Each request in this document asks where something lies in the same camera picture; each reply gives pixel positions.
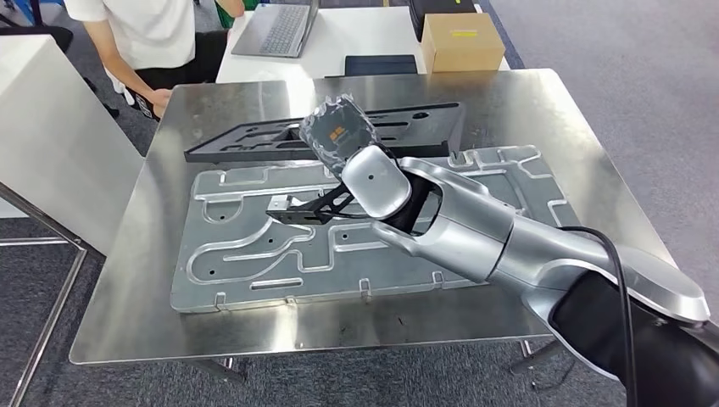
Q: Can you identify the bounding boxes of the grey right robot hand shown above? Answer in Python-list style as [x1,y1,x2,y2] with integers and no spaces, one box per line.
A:
[298,94,380,180]

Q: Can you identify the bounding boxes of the black plastic panel part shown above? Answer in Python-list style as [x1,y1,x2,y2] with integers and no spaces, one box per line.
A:
[184,101,467,164]

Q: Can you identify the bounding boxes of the steel workbench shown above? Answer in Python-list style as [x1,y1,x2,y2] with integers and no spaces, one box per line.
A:
[68,68,678,384]

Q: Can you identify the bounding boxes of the white desk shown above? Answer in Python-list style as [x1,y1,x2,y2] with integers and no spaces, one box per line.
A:
[215,3,512,86]

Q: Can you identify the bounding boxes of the grey laptop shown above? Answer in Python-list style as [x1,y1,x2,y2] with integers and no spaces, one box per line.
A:
[231,0,321,59]

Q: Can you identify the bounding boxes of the brown cardboard box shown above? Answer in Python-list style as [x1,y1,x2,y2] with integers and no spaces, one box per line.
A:
[421,12,507,74]

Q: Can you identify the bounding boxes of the stamped steel panel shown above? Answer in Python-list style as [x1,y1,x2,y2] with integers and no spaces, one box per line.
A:
[170,144,582,315]

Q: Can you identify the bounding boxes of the green container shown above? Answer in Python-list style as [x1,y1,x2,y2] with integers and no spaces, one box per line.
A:
[215,0,248,29]

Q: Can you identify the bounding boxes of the person's hand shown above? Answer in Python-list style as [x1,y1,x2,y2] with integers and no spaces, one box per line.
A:
[147,88,174,120]

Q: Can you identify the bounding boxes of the person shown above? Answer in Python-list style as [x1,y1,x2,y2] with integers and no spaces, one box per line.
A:
[63,0,245,122]

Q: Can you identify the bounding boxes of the white cloth glove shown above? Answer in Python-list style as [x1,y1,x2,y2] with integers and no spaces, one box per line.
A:
[103,70,136,108]

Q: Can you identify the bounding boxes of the white panel steel-leg table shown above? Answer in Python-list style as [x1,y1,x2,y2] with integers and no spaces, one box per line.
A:
[0,34,144,407]

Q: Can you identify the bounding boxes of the black chair seat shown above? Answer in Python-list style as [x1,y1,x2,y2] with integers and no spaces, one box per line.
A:
[0,25,74,54]

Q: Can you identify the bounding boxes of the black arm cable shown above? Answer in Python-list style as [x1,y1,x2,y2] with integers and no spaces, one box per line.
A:
[561,226,642,407]

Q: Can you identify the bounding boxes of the black floor cable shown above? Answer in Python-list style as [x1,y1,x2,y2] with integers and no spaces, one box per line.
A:
[530,359,577,393]

